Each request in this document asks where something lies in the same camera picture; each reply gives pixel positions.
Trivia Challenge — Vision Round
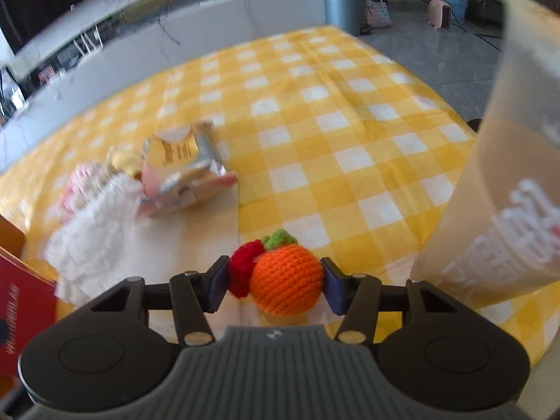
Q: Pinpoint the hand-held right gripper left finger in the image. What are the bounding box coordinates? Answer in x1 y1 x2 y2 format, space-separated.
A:
90 256 231 346

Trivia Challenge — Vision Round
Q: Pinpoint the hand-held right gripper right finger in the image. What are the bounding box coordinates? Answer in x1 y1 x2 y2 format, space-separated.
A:
319 257 477 344

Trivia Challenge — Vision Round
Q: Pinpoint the orange and red crochet fruit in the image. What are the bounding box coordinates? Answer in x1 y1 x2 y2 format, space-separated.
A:
228 229 325 316

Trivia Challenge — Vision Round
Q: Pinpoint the pink and white knitted toy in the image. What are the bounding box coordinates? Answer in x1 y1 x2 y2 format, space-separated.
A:
56 161 115 225

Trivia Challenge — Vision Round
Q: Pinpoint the orange cardboard box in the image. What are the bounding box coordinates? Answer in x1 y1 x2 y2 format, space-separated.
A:
0 214 28 260

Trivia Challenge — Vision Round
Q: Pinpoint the silver pink snack packet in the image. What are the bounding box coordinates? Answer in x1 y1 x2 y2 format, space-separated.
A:
138 121 238 219

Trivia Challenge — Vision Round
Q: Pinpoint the white fluffy cloth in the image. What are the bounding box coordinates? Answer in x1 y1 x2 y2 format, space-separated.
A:
44 174 141 281

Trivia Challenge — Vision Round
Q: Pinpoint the yellow checked tablecloth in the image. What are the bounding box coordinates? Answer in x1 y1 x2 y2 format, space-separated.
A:
0 24 560 368

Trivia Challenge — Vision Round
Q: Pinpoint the yellow plush toy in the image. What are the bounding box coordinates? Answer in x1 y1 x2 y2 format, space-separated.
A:
108 143 146 180

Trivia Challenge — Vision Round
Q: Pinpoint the red square box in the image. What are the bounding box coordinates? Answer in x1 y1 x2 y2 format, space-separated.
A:
0 247 58 378

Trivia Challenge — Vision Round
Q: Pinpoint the milk tea cup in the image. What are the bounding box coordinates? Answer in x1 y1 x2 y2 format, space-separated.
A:
411 0 560 312

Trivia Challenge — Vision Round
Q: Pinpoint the white marble television cabinet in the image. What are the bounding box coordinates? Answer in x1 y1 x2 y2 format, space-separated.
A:
0 0 334 171

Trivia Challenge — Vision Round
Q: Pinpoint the white wifi router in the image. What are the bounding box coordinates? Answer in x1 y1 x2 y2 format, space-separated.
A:
71 26 106 56

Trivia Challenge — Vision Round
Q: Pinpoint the woven checked bag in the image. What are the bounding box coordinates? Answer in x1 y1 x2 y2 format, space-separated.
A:
365 0 391 29

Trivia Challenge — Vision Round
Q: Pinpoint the grey round trash can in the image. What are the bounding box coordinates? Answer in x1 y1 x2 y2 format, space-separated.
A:
321 0 366 36

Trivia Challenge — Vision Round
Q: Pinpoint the pink space heater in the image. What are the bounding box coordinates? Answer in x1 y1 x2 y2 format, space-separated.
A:
427 0 456 29

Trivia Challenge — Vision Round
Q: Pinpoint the black power cable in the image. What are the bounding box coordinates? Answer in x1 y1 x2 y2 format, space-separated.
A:
155 6 182 47

